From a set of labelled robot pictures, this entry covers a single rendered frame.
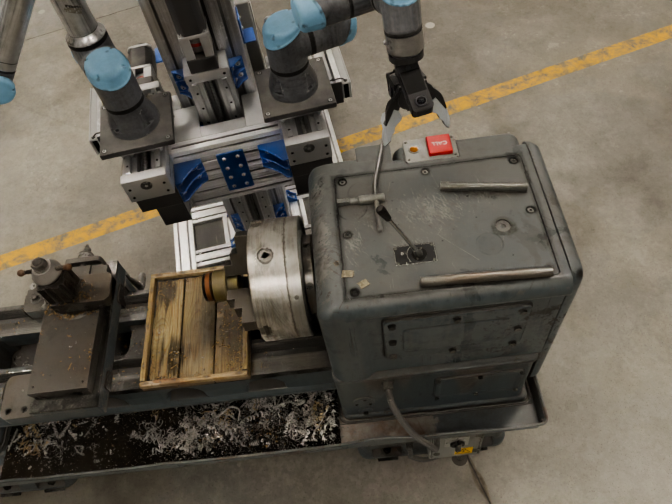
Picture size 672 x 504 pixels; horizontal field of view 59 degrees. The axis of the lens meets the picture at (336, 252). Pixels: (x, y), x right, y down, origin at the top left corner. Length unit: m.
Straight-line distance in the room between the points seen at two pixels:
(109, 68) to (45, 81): 2.61
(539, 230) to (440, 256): 0.23
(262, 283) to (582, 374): 1.62
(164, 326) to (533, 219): 1.06
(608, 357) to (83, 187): 2.76
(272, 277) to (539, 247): 0.61
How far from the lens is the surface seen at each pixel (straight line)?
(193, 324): 1.79
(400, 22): 1.21
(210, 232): 2.83
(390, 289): 1.31
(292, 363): 1.69
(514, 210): 1.45
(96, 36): 1.90
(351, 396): 1.79
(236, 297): 1.54
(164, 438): 2.06
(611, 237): 3.05
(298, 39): 1.76
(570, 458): 2.55
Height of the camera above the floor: 2.39
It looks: 56 degrees down
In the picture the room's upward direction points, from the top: 11 degrees counter-clockwise
